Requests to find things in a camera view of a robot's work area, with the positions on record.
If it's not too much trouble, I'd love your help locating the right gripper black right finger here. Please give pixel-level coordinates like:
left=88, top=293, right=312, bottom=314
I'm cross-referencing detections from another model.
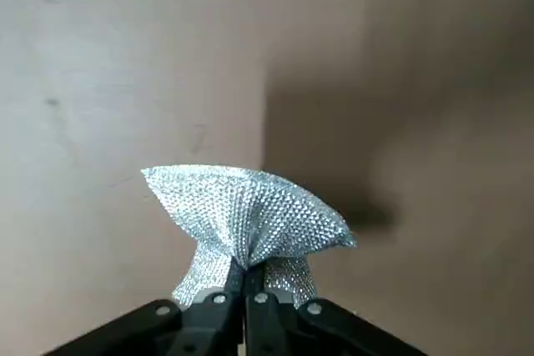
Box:
left=244, top=266, right=429, bottom=356

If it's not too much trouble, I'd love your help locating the silver sponge cloth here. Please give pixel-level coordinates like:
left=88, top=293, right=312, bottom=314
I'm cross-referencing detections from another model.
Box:
left=140, top=163, right=357, bottom=309

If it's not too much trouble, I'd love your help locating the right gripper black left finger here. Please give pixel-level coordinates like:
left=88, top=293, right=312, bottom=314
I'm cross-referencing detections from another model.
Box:
left=41, top=266, right=245, bottom=356

